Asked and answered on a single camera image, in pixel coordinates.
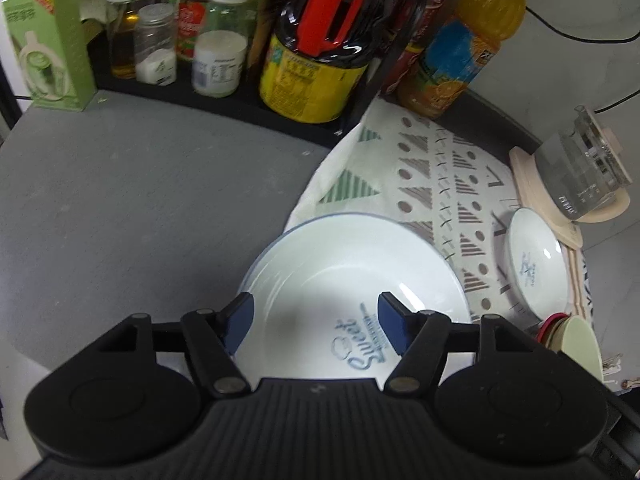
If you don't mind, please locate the white crumpled bag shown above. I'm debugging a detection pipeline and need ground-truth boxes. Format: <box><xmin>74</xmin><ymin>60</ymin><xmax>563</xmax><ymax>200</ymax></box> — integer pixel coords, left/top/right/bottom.
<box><xmin>77</xmin><ymin>0</ymin><xmax>112</xmax><ymax>26</ymax></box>

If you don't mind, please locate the soy sauce bottle red handle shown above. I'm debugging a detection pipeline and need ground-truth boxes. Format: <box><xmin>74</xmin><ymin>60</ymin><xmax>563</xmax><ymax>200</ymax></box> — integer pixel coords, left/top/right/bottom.
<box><xmin>259</xmin><ymin>0</ymin><xmax>406</xmax><ymax>125</ymax></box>

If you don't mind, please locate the black metal shelf rack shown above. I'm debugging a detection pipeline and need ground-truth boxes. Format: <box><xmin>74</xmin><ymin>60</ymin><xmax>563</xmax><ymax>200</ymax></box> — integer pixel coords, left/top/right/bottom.
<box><xmin>80</xmin><ymin>0</ymin><xmax>451</xmax><ymax>150</ymax></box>

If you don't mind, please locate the small glass jar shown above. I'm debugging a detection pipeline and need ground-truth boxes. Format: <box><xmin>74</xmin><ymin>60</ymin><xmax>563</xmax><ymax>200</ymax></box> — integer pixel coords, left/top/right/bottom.
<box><xmin>134</xmin><ymin>3</ymin><xmax>178</xmax><ymax>86</ymax></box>

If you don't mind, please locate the large white plate blue print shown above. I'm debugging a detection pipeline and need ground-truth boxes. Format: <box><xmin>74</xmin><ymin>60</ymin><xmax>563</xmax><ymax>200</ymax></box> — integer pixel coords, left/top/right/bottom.
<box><xmin>232</xmin><ymin>214</ymin><xmax>473</xmax><ymax>382</ymax></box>

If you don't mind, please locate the red and black bowl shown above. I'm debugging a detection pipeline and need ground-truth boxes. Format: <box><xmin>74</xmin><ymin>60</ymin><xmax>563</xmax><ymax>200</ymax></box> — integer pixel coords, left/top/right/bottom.
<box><xmin>536</xmin><ymin>312</ymin><xmax>571</xmax><ymax>343</ymax></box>

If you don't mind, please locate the patterned fringed placemat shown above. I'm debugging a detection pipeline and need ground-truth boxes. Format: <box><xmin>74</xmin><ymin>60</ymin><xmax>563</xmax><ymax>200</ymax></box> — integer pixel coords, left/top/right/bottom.
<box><xmin>284</xmin><ymin>97</ymin><xmax>596</xmax><ymax>346</ymax></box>

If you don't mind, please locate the green carton box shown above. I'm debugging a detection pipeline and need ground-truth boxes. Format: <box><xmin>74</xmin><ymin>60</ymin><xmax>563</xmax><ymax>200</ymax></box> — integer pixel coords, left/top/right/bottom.
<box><xmin>2</xmin><ymin>0</ymin><xmax>98</xmax><ymax>111</ymax></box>

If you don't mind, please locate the orange juice bottle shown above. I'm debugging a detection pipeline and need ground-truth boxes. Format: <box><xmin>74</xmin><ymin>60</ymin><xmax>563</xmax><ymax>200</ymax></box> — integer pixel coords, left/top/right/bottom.
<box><xmin>397</xmin><ymin>0</ymin><xmax>533</xmax><ymax>120</ymax></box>

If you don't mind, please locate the small white plate blue print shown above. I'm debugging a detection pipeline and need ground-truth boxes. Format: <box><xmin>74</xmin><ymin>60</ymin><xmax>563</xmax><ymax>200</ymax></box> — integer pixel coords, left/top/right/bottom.
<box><xmin>502</xmin><ymin>207</ymin><xmax>571</xmax><ymax>321</ymax></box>

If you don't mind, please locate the oil bottle white cap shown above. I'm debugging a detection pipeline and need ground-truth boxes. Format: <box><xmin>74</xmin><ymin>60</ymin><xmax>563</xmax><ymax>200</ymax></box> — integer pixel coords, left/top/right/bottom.
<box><xmin>106</xmin><ymin>0</ymin><xmax>152</xmax><ymax>80</ymax></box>

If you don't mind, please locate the red label sauce bottle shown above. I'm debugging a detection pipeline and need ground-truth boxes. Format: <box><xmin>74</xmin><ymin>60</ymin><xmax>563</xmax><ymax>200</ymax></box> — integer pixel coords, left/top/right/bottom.
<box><xmin>175</xmin><ymin>0</ymin><xmax>211</xmax><ymax>63</ymax></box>

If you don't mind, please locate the black power cable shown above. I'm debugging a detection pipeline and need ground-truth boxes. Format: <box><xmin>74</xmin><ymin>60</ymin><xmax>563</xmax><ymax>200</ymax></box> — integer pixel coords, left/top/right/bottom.
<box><xmin>525</xmin><ymin>5</ymin><xmax>640</xmax><ymax>45</ymax></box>
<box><xmin>595</xmin><ymin>94</ymin><xmax>640</xmax><ymax>113</ymax></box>

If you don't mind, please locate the small white pill bottle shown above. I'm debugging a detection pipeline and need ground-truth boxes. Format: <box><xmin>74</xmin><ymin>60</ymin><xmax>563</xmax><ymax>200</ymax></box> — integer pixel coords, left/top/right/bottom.
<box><xmin>192</xmin><ymin>30</ymin><xmax>248</xmax><ymax>98</ymax></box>

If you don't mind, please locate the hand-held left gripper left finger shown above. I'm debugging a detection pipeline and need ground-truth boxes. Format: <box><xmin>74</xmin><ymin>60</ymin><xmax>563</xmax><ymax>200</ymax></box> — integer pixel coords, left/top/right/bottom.
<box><xmin>92</xmin><ymin>291</ymin><xmax>257</xmax><ymax>396</ymax></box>

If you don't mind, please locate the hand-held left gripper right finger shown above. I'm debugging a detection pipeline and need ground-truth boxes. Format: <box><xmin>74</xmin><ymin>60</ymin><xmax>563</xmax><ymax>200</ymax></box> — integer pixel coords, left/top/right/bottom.
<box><xmin>376</xmin><ymin>291</ymin><xmax>545</xmax><ymax>394</ymax></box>

